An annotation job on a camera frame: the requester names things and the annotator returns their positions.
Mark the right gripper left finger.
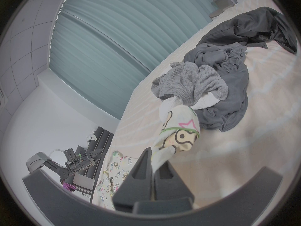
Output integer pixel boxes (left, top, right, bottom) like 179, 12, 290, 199
112, 147, 154, 213

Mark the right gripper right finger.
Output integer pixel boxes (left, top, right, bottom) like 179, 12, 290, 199
154, 161, 195, 203

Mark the white printed pyjama top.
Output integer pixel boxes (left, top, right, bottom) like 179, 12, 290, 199
95, 105, 201, 208

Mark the black padded bench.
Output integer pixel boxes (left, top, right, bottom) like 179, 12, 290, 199
73, 126, 115, 203

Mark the purple plastic bag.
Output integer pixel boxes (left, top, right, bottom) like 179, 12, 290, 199
62, 182, 76, 193

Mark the bed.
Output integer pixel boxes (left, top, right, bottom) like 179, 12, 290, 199
90, 0, 299, 211

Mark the white garment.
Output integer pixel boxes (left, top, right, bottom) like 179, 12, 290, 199
159, 95, 219, 122

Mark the blue-green curtain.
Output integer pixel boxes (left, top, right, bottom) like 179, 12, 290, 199
59, 0, 222, 72
48, 8, 153, 121

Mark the light grey knit garment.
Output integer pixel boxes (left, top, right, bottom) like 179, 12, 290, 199
151, 61, 230, 106

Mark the dark grey garment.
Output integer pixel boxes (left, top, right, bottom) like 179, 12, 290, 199
183, 43, 250, 132

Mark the black garment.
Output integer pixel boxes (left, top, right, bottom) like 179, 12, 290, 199
199, 7, 298, 54

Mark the grey bedside table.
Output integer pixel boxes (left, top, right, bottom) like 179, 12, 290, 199
209, 0, 238, 21

